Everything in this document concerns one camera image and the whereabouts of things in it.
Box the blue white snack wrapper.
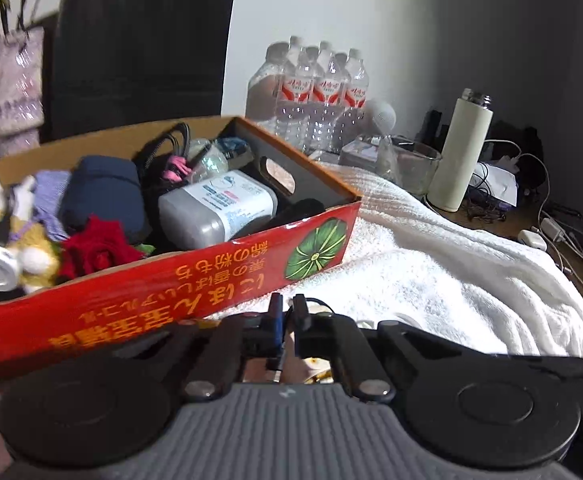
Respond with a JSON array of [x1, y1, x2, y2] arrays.
[[216, 137, 255, 166]]

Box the yellow and white plush toy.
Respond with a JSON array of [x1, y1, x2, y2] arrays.
[[0, 172, 65, 294]]

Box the small black device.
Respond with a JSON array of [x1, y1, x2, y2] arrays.
[[418, 109, 443, 147]]

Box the red artificial rose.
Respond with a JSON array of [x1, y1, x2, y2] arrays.
[[58, 215, 156, 281]]

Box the white towel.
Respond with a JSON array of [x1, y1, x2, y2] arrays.
[[0, 160, 583, 411]]

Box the pack of water bottles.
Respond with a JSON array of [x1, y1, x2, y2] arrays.
[[246, 35, 373, 154]]

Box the navy blue pouch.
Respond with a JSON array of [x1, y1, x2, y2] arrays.
[[58, 155, 148, 242]]

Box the red cardboard box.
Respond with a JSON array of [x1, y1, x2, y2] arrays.
[[0, 116, 363, 369]]

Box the tangle of cables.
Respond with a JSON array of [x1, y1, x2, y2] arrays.
[[464, 130, 583, 288]]

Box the purple glass vase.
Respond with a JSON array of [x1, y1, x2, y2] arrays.
[[0, 25, 47, 159]]

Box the braided cable bundle pink tie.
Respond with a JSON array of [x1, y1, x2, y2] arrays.
[[136, 122, 207, 187]]

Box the white round speaker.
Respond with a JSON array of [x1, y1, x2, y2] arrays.
[[364, 99, 397, 136]]

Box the clear wet wipes canister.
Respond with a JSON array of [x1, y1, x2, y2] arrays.
[[158, 169, 279, 251]]

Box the white thermos bottle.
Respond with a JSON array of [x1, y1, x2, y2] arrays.
[[427, 88, 495, 214]]

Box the purple cloth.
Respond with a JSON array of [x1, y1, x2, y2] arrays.
[[9, 170, 73, 241]]

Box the clear glass bowl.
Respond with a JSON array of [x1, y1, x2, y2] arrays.
[[340, 135, 443, 197]]

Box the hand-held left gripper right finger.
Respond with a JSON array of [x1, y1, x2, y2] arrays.
[[291, 294, 583, 405]]

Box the white charger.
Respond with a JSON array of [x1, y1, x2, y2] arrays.
[[517, 228, 549, 251]]

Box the black paper bag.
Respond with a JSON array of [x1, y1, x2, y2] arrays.
[[42, 0, 240, 144]]

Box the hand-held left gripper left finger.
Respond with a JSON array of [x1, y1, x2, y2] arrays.
[[106, 292, 285, 403]]

